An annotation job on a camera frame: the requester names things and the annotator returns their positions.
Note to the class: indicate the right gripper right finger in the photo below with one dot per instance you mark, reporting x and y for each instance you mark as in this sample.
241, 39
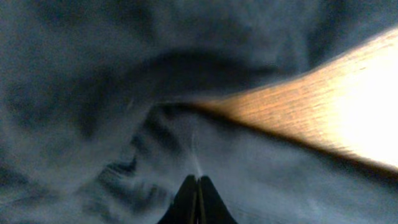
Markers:
211, 208

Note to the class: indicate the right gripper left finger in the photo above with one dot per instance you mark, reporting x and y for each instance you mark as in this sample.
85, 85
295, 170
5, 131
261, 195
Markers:
183, 208

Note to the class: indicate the navy blue shorts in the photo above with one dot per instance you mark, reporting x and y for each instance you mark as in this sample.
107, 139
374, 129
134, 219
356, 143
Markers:
94, 123

